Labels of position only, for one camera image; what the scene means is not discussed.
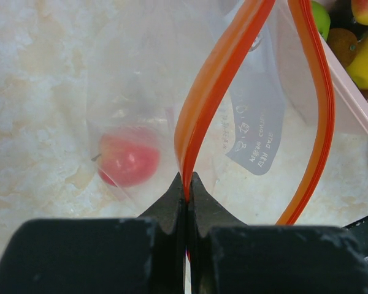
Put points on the brown kiwi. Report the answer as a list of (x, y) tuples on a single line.
[(344, 44)]

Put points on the clear zip top bag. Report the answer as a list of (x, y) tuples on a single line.
[(239, 92)]

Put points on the large red apple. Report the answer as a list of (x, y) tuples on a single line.
[(360, 11)]

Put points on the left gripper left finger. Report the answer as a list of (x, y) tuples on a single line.
[(145, 254)]

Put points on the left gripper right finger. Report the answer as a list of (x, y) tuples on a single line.
[(229, 256)]

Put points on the green apple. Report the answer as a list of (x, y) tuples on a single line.
[(322, 19)]

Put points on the pink plastic bin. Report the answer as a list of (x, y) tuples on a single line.
[(351, 104)]

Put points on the small red apple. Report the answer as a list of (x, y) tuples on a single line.
[(128, 156)]

